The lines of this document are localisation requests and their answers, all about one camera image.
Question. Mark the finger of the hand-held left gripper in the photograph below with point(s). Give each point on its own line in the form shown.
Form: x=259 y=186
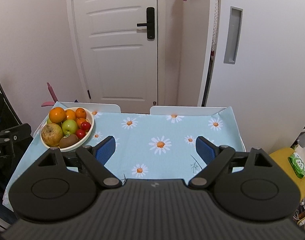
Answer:
x=20 y=132

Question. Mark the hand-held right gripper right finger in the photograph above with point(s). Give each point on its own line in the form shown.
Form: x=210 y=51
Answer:
x=205 y=150

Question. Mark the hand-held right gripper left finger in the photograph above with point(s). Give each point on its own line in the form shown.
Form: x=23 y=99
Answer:
x=106 y=150

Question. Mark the pale yellow bowl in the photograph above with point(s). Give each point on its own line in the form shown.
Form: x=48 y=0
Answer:
x=76 y=147

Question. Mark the small red apple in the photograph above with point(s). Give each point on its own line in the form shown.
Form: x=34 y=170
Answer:
x=85 y=126
x=80 y=134

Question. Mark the green apple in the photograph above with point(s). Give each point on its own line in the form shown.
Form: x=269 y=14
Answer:
x=69 y=127
x=50 y=122

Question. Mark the yellow-brown apple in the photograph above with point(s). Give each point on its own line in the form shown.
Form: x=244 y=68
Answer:
x=51 y=135

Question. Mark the small orange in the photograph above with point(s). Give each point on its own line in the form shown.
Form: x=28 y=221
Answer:
x=80 y=112
x=80 y=122

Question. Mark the brown kiwi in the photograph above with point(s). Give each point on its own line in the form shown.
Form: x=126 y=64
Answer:
x=68 y=142

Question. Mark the large orange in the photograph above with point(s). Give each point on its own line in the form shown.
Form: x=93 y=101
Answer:
x=57 y=115
x=71 y=115

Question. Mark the black metal stand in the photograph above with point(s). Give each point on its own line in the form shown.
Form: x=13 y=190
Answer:
x=5 y=92

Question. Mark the white chair back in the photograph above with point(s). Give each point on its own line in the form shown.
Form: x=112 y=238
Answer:
x=102 y=108
x=187 y=110

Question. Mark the daisy print blue tablecloth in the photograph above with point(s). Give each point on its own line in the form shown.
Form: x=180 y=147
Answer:
x=167 y=130

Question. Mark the yellow stool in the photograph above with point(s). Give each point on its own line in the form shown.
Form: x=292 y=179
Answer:
x=282 y=160

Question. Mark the white panelled door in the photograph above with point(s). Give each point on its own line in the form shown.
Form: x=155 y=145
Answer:
x=117 y=62

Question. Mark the green tissue packet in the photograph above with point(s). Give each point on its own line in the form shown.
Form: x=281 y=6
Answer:
x=298 y=165

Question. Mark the white sliding door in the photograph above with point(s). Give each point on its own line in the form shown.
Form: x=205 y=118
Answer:
x=267 y=55

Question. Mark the white knitted cloth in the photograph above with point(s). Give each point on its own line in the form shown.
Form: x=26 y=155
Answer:
x=215 y=17

